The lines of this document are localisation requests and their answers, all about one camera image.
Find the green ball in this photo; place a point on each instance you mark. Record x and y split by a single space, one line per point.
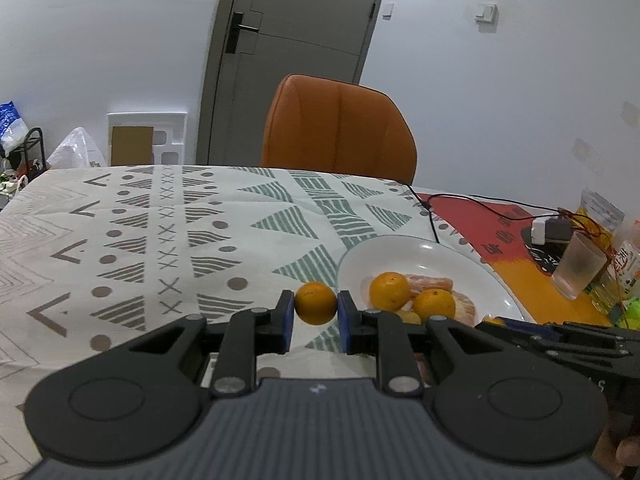
632 312

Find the brown cardboard sheet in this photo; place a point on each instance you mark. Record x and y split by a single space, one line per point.
132 145

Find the large orange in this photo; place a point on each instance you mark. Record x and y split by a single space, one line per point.
389 290

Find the white plastic bag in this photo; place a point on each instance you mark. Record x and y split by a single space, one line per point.
75 150

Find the grey door with lock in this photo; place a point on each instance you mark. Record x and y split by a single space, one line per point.
300 10

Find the peeled pale citrus segment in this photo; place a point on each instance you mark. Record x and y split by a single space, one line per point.
465 310

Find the orange citrus segments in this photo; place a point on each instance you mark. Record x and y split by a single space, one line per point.
432 282

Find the person's right hand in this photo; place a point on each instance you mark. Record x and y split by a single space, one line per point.
629 455

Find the large white wall switch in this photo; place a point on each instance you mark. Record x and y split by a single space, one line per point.
486 11

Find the grey power adapter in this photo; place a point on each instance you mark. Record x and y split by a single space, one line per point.
560 230

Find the patterned white tablecloth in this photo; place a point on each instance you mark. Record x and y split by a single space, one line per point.
150 210

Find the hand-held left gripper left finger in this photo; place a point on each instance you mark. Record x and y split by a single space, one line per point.
286 322

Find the bottle with white label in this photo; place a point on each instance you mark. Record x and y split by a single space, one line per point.
627 260

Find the small orange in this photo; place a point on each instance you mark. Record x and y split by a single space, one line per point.
315 302
434 304

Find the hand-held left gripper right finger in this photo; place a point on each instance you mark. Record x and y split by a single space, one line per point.
346 322

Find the white charger plug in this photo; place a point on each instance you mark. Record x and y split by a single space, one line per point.
539 230

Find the red table mat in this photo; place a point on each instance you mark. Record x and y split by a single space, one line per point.
480 230

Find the clear plastic cup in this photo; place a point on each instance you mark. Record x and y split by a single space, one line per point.
577 270

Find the orange leather chair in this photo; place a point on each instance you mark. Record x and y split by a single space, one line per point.
340 130

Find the small yellow fruit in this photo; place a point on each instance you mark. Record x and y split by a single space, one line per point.
407 316

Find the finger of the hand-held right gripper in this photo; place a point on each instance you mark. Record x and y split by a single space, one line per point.
525 330
585 350

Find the yellow clear packet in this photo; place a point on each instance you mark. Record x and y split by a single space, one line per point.
600 210

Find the white foam packaging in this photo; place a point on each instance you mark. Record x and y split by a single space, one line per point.
172 130

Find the white plate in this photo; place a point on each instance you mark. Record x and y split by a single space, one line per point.
400 255

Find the black metal rack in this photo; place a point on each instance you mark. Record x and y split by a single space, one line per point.
34 142

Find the blue and white bag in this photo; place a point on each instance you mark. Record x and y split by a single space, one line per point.
10 125

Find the small white wall switch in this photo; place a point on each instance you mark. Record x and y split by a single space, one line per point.
389 9

